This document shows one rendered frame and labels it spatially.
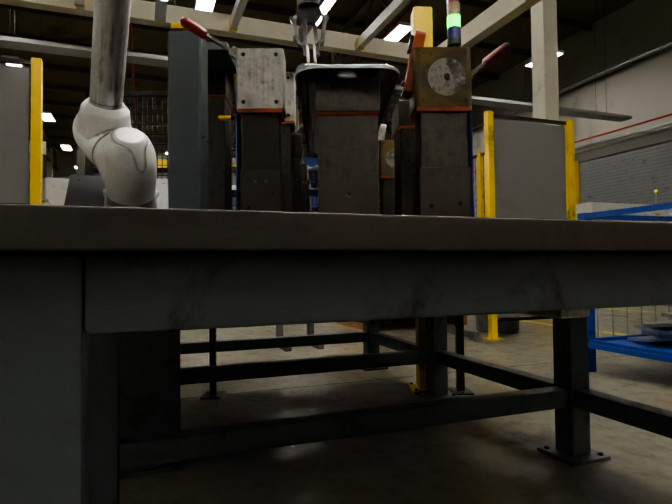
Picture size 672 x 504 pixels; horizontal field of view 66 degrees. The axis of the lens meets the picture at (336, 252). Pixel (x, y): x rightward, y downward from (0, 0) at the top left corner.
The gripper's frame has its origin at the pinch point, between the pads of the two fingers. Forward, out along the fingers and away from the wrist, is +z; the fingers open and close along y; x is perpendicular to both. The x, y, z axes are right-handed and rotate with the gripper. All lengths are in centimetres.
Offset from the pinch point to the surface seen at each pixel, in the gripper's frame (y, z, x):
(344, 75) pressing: 10, 36, -70
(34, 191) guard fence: -188, 5, 153
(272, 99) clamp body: -4, 39, -68
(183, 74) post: -24, 29, -60
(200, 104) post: -21, 35, -59
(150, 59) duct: -378, -410, 858
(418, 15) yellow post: 52, -63, 98
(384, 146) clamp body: 21.7, 31.7, -1.6
